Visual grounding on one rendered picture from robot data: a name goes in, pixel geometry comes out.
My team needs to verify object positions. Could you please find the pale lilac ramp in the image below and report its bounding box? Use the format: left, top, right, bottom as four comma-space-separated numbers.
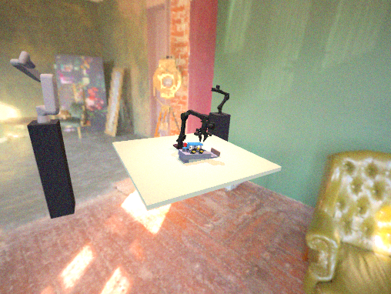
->
178, 148, 220, 163

